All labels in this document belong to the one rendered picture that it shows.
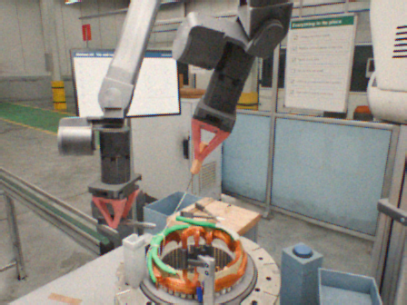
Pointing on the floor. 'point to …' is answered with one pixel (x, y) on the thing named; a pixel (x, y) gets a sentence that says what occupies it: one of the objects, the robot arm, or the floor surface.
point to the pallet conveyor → (82, 234)
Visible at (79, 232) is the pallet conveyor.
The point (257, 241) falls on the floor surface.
